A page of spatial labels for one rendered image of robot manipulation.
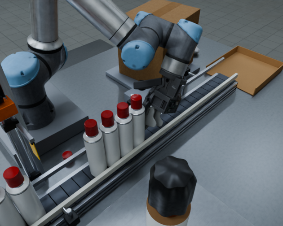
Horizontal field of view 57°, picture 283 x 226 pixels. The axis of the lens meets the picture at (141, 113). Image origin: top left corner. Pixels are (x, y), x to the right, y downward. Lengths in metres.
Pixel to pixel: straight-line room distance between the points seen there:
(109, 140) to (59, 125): 0.29
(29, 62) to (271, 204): 0.85
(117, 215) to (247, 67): 1.01
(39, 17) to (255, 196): 0.85
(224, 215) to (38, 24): 0.78
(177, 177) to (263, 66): 1.12
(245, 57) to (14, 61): 1.13
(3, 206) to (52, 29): 0.55
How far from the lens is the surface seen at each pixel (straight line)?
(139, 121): 0.77
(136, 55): 0.64
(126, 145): 0.79
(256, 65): 1.49
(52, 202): 0.80
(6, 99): 0.62
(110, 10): 0.66
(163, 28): 0.77
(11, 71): 0.88
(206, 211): 0.77
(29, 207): 0.70
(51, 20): 0.91
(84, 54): 1.50
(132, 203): 0.76
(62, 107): 1.05
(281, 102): 1.28
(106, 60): 1.42
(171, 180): 0.44
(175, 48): 0.77
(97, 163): 0.76
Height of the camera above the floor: 1.55
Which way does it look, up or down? 42 degrees down
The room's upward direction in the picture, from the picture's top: straight up
